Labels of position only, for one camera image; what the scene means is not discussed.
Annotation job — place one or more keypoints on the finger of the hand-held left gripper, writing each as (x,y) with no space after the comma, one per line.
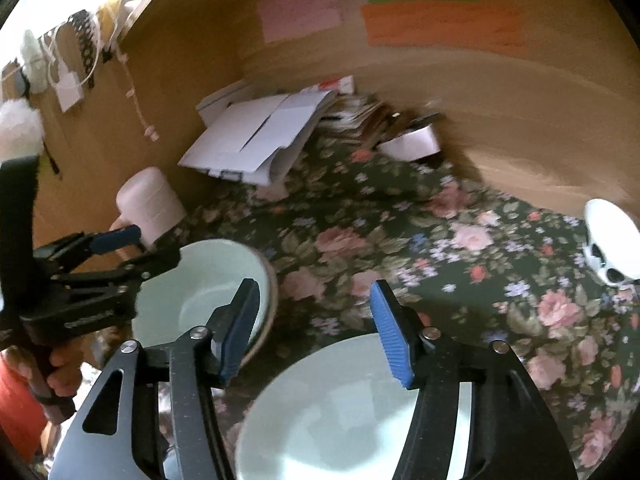
(150,262)
(117,240)

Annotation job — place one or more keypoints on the person's left hand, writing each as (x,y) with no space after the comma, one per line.
(67,370)

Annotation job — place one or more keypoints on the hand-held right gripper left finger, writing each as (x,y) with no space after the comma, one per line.
(240,340)

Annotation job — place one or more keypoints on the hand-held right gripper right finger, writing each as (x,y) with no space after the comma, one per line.
(395,340)

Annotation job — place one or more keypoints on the mint green plate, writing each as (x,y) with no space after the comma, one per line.
(325,410)

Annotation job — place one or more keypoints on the person's left forearm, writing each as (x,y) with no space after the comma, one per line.
(20,410)

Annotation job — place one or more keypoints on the pink sticky note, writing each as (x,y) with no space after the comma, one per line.
(300,7)

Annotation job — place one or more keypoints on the white power adapter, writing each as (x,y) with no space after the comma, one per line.
(69,91)

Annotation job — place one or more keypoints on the dark floral tablecloth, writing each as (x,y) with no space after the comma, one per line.
(400,210)

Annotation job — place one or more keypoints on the white fluffy object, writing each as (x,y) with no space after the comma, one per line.
(20,130)

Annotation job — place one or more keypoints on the black polka dot ribbon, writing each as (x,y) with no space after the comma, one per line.
(86,45)

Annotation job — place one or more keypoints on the white box with black top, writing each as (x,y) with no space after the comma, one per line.
(412,144)

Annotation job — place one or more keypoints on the stack of magazines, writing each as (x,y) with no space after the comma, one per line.
(360,120)

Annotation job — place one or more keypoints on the white black-spotted ceramic dish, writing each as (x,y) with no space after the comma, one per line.
(612,235)

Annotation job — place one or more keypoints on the orange sticky note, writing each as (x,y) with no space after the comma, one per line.
(440,27)

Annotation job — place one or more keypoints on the mint green bowl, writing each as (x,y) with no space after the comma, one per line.
(175,280)

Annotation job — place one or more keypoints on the pile of white papers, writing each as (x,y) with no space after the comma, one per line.
(250,130)

